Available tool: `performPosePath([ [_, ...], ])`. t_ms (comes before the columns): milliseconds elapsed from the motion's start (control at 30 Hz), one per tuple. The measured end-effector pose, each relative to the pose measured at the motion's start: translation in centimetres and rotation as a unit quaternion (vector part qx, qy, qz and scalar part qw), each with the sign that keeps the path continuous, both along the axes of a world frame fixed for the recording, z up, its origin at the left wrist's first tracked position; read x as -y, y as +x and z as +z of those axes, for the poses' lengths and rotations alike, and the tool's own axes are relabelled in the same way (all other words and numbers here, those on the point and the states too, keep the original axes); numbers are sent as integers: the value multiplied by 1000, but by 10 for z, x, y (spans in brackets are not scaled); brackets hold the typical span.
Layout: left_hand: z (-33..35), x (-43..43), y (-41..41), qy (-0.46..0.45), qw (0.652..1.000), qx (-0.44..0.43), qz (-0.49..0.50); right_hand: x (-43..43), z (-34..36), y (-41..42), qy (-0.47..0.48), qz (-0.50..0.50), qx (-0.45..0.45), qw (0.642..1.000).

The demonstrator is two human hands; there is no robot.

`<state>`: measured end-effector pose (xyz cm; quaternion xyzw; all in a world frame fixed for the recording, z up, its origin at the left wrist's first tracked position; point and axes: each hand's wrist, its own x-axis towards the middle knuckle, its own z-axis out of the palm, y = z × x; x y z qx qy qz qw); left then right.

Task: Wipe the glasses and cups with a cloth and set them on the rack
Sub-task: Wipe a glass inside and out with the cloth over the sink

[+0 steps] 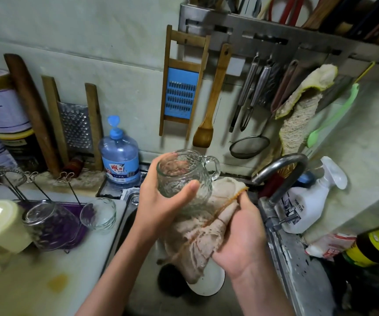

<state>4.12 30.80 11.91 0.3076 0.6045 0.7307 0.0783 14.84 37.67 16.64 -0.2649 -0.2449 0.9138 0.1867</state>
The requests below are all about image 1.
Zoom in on person's left hand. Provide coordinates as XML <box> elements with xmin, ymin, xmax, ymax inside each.
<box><xmin>132</xmin><ymin>152</ymin><xmax>201</xmax><ymax>244</ymax></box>

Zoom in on person's right hand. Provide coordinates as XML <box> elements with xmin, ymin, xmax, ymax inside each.
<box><xmin>212</xmin><ymin>190</ymin><xmax>269</xmax><ymax>280</ymax></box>

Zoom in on beige dish cloth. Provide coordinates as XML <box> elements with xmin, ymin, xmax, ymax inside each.
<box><xmin>158</xmin><ymin>176</ymin><xmax>250</xmax><ymax>284</ymax></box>

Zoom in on small clear glass cup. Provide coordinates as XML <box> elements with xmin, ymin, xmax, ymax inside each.
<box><xmin>156</xmin><ymin>149</ymin><xmax>221</xmax><ymax>203</ymax></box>

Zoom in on yellow mug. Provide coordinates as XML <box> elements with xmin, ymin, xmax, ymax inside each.
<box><xmin>0</xmin><ymin>199</ymin><xmax>36</xmax><ymax>276</ymax></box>

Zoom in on person's left forearm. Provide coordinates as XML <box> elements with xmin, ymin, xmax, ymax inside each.
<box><xmin>76</xmin><ymin>233</ymin><xmax>164</xmax><ymax>316</ymax></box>

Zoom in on white plate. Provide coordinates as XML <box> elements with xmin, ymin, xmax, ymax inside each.
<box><xmin>186</xmin><ymin>256</ymin><xmax>226</xmax><ymax>297</ymax></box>

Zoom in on red container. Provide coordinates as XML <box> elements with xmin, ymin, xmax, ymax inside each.
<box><xmin>261</xmin><ymin>173</ymin><xmax>286</xmax><ymax>200</ymax></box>

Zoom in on small blue water bottle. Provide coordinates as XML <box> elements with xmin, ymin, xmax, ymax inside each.
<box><xmin>99</xmin><ymin>115</ymin><xmax>141</xmax><ymax>187</ymax></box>

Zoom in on purple plastic tray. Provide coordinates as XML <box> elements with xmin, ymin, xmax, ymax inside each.
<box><xmin>15</xmin><ymin>199</ymin><xmax>95</xmax><ymax>249</ymax></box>

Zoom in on white spray bottle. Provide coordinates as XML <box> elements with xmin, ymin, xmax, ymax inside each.
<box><xmin>278</xmin><ymin>156</ymin><xmax>348</xmax><ymax>234</ymax></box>

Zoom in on metal faucet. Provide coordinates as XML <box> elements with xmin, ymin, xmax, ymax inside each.
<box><xmin>250</xmin><ymin>153</ymin><xmax>309</xmax><ymax>224</ymax></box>

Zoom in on pink and white plastic bag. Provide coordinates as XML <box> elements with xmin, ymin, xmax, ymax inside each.
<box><xmin>306</xmin><ymin>232</ymin><xmax>358</xmax><ymax>261</ymax></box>

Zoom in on mesh strainer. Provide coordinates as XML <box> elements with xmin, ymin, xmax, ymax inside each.
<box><xmin>229</xmin><ymin>59</ymin><xmax>300</xmax><ymax>160</ymax></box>

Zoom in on wooden framed metal grater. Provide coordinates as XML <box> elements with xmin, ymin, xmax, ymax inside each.
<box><xmin>41</xmin><ymin>75</ymin><xmax>105</xmax><ymax>172</ymax></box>

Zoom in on wooden slicer with blue blade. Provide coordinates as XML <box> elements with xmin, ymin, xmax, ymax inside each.
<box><xmin>158</xmin><ymin>25</ymin><xmax>211</xmax><ymax>139</ymax></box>

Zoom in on dark bottle with yellow label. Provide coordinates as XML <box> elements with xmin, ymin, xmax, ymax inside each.
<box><xmin>344</xmin><ymin>225</ymin><xmax>379</xmax><ymax>269</ymax></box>

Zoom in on wooden spatula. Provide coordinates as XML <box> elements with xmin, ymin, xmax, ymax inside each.
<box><xmin>192</xmin><ymin>43</ymin><xmax>233</xmax><ymax>149</ymax></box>

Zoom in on metal pot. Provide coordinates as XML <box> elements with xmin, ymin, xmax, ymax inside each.
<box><xmin>347</xmin><ymin>269</ymin><xmax>379</xmax><ymax>316</ymax></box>

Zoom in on hanging loofah sponge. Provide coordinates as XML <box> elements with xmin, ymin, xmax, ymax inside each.
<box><xmin>274</xmin><ymin>64</ymin><xmax>339</xmax><ymax>155</ymax></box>

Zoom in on metal peeler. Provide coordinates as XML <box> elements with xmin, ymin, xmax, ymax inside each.
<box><xmin>240</xmin><ymin>57</ymin><xmax>274</xmax><ymax>131</ymax></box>
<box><xmin>228</xmin><ymin>54</ymin><xmax>261</xmax><ymax>133</ymax></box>

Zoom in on wooden rolling pin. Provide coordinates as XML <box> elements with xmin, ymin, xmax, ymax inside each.
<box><xmin>4</xmin><ymin>53</ymin><xmax>62</xmax><ymax>178</ymax></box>

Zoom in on stack of labelled tin cans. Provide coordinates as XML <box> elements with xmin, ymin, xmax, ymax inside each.
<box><xmin>0</xmin><ymin>69</ymin><xmax>42</xmax><ymax>172</ymax></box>

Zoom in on dark metal ladle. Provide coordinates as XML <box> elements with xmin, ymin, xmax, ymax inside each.
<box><xmin>196</xmin><ymin>0</ymin><xmax>226</xmax><ymax>11</ymax></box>

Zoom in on bundle of dark chopsticks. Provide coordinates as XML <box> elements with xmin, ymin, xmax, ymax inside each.
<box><xmin>224</xmin><ymin>0</ymin><xmax>243</xmax><ymax>14</ymax></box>

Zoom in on black wire scourer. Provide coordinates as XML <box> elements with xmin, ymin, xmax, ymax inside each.
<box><xmin>157</xmin><ymin>263</ymin><xmax>189</xmax><ymax>299</ymax></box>

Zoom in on metal wire cup rack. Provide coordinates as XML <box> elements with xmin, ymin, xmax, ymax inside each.
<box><xmin>0</xmin><ymin>166</ymin><xmax>98</xmax><ymax>254</ymax></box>

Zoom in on wall mounted metal utensil rack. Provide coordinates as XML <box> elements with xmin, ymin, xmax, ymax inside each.
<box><xmin>178</xmin><ymin>3</ymin><xmax>379</xmax><ymax>73</ymax></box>

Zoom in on red handled scissors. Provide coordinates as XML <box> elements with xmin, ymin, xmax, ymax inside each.
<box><xmin>267</xmin><ymin>0</ymin><xmax>315</xmax><ymax>25</ymax></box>

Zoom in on black handled knife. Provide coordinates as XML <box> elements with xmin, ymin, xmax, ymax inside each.
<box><xmin>321</xmin><ymin>0</ymin><xmax>365</xmax><ymax>33</ymax></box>
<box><xmin>347</xmin><ymin>0</ymin><xmax>379</xmax><ymax>38</ymax></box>

